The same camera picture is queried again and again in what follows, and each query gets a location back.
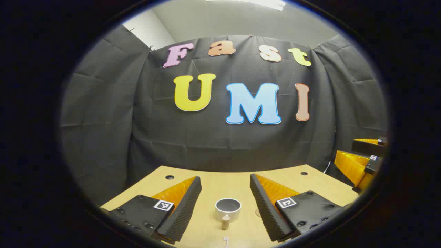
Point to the white ceiling light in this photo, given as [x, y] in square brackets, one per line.
[255, 2]

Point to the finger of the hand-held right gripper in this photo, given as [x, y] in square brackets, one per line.
[368, 147]
[351, 167]

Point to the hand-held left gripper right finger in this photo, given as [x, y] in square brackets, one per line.
[265, 206]

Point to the white toothbrush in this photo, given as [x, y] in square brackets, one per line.
[225, 238]

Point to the wooden desktop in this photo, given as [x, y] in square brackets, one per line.
[224, 186]

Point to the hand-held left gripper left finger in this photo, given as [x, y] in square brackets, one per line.
[186, 206]

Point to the black backdrop cloth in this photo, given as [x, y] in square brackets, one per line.
[206, 144]

